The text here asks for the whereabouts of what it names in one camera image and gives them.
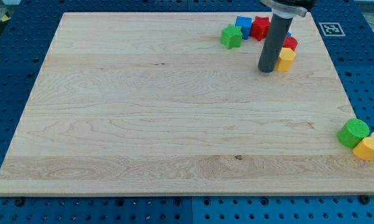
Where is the green circle block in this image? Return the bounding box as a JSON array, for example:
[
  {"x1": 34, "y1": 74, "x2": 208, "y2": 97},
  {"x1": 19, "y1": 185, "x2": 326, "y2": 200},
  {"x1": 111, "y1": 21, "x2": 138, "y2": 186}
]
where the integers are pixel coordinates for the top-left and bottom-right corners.
[{"x1": 337, "y1": 118, "x2": 370, "y2": 148}]

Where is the red star block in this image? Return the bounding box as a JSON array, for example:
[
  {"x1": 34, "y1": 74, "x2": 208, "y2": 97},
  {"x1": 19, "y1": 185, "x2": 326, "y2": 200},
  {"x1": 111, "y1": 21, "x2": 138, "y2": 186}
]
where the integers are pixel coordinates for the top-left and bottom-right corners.
[{"x1": 250, "y1": 16, "x2": 271, "y2": 41}]

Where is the yellow heart block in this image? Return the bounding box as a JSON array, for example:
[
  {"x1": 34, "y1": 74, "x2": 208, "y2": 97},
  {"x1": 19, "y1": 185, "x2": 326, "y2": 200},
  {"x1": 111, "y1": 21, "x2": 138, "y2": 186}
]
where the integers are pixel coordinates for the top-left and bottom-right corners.
[{"x1": 353, "y1": 132, "x2": 374, "y2": 161}]

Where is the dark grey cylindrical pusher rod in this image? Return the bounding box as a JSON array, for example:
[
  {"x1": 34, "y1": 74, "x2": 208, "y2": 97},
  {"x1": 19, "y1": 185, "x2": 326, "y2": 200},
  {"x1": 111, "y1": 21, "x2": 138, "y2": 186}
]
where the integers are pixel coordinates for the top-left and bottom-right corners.
[{"x1": 258, "y1": 13, "x2": 293, "y2": 73}]

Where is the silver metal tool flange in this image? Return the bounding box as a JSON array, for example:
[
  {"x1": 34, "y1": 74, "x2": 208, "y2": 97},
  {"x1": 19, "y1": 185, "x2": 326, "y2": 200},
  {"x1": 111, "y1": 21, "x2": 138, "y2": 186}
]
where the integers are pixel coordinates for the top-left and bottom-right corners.
[{"x1": 260, "y1": 0, "x2": 315, "y2": 17}]

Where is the green star block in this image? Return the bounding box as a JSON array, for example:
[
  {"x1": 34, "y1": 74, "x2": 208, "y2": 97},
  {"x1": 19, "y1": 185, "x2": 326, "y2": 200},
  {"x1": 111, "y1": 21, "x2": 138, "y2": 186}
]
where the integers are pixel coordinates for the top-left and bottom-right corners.
[{"x1": 220, "y1": 24, "x2": 243, "y2": 50}]

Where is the yellow hexagon block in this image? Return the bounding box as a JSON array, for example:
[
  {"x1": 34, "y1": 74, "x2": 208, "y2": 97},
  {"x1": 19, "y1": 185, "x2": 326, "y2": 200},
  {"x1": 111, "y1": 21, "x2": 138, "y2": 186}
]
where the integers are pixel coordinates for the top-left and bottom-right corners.
[{"x1": 275, "y1": 47, "x2": 296, "y2": 72}]

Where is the red round block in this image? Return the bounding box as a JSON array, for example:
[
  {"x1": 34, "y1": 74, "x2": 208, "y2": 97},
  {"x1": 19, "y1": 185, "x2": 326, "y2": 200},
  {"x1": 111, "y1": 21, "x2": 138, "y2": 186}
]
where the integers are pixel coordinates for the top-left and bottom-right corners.
[{"x1": 283, "y1": 35, "x2": 298, "y2": 51}]

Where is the blue cube block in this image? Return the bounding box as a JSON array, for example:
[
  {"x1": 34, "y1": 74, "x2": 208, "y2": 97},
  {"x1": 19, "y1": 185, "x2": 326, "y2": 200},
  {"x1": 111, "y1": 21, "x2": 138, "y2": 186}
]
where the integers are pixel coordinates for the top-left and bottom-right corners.
[{"x1": 235, "y1": 16, "x2": 252, "y2": 40}]

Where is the light wooden board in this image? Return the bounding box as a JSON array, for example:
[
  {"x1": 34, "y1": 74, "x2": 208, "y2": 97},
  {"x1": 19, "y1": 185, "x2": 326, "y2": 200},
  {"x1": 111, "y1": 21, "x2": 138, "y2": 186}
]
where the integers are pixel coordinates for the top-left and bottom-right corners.
[{"x1": 0, "y1": 12, "x2": 374, "y2": 197}]

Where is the white fiducial marker tag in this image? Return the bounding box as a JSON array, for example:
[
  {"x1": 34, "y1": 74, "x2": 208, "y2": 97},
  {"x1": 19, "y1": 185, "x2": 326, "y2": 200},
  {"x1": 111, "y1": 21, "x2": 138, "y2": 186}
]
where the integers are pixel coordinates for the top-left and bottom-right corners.
[{"x1": 319, "y1": 22, "x2": 345, "y2": 37}]

